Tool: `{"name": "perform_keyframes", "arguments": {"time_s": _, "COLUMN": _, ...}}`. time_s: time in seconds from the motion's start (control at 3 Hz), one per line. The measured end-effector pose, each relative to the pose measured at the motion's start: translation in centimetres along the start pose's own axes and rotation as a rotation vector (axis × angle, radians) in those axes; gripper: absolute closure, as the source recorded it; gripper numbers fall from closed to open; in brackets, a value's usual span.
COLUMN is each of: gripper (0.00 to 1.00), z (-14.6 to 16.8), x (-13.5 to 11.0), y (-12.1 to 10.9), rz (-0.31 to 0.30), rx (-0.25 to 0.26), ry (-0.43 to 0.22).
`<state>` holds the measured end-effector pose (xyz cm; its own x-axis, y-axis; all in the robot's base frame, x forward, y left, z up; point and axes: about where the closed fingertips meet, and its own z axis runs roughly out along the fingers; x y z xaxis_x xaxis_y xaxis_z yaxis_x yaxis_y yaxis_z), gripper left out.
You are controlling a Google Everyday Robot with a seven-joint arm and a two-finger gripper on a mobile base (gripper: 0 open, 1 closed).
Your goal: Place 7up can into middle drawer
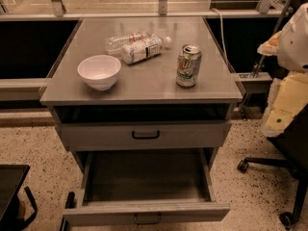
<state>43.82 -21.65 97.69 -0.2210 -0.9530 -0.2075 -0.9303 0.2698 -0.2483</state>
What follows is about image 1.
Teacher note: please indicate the green 7up soda can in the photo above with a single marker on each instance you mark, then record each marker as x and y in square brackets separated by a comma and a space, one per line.
[188, 64]

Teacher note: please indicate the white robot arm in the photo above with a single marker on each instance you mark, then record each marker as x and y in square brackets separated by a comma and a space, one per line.
[287, 97]

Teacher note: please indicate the grey metal drawer cabinet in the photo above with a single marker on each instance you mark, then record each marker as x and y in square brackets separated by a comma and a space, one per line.
[144, 92]

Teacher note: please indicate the grey top drawer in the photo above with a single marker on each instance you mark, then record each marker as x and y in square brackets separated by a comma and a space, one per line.
[143, 135]

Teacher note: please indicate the open grey middle drawer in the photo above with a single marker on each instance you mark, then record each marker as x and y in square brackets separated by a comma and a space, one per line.
[146, 187]

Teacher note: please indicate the white labelled plastic bottle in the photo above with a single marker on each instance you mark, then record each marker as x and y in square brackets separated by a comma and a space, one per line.
[144, 49]

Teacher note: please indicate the white ceramic bowl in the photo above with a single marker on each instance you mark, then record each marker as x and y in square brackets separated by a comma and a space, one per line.
[99, 72]

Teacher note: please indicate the clear crushed plastic bottle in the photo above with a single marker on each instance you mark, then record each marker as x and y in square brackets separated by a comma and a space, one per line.
[114, 44]

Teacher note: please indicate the metal rod stand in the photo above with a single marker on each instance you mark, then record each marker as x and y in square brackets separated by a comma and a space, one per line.
[272, 32]

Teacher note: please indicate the black office chair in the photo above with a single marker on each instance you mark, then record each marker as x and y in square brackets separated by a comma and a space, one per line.
[293, 145]

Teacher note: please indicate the black side table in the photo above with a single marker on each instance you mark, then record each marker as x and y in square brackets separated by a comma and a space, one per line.
[11, 179]

